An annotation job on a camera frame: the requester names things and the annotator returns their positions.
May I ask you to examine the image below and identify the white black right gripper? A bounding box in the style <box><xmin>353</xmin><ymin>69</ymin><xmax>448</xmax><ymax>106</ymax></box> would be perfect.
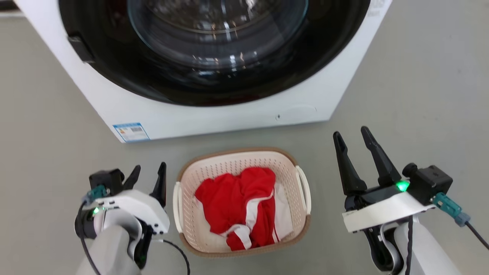
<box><xmin>333</xmin><ymin>126</ymin><xmax>436</xmax><ymax>233</ymax></box>

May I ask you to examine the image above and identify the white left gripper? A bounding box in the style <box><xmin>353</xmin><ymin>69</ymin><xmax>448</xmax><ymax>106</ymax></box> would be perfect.
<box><xmin>82</xmin><ymin>162</ymin><xmax>170</xmax><ymax>234</ymax></box>

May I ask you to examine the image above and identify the beige plastic laundry basket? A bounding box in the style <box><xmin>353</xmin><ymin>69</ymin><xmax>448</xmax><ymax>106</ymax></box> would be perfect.
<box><xmin>173</xmin><ymin>147</ymin><xmax>312</xmax><ymax>258</ymax></box>

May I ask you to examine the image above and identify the blue energy label sticker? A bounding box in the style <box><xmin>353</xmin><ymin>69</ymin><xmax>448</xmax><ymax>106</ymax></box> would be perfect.
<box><xmin>112</xmin><ymin>122</ymin><xmax>150</xmax><ymax>143</ymax></box>

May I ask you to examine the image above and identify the red garment with white stripes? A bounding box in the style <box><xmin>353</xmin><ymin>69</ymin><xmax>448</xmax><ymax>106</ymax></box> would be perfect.
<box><xmin>195</xmin><ymin>167</ymin><xmax>277</xmax><ymax>251</ymax></box>

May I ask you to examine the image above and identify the white front-load washing machine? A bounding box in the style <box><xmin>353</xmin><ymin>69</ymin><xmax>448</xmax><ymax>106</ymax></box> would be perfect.
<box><xmin>13</xmin><ymin>0</ymin><xmax>393</xmax><ymax>144</ymax></box>

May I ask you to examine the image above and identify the black round glass washer door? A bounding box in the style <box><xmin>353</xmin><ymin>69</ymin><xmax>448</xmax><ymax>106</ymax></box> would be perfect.
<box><xmin>58</xmin><ymin>0</ymin><xmax>371</xmax><ymax>107</ymax></box>

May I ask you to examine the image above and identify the teal left cable connector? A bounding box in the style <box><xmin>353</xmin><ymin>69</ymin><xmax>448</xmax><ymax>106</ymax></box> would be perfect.
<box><xmin>86</xmin><ymin>184</ymin><xmax>110</xmax><ymax>202</ymax></box>

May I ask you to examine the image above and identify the teal cable connector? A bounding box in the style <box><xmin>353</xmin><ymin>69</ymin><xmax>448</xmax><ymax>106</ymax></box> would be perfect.
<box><xmin>86</xmin><ymin>184</ymin><xmax>110</xmax><ymax>202</ymax></box>
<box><xmin>434</xmin><ymin>192</ymin><xmax>471</xmax><ymax>227</ymax></box>

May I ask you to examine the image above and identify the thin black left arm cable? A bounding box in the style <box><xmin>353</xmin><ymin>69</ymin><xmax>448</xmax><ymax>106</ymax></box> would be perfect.
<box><xmin>153</xmin><ymin>239</ymin><xmax>191</xmax><ymax>275</ymax></box>

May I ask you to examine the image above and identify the braided black right arm cable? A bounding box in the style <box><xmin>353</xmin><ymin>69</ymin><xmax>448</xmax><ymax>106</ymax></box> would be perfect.
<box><xmin>404</xmin><ymin>216</ymin><xmax>415</xmax><ymax>275</ymax></box>

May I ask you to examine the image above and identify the thin black left camera cable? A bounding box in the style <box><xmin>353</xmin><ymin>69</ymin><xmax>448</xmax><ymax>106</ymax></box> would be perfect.
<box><xmin>78</xmin><ymin>202</ymin><xmax>102</xmax><ymax>275</ymax></box>

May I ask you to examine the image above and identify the thin black camera cable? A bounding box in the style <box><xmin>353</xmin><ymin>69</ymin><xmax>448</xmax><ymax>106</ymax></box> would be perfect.
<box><xmin>464</xmin><ymin>222</ymin><xmax>489</xmax><ymax>251</ymax></box>
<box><xmin>78</xmin><ymin>202</ymin><xmax>102</xmax><ymax>275</ymax></box>

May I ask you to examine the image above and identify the teal right cable connector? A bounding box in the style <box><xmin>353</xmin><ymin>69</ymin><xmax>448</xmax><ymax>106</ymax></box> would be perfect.
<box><xmin>434</xmin><ymin>192</ymin><xmax>471</xmax><ymax>227</ymax></box>

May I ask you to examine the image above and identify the thin black right camera cable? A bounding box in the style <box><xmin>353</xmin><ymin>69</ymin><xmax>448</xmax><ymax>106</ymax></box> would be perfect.
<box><xmin>464</xmin><ymin>222</ymin><xmax>489</xmax><ymax>251</ymax></box>

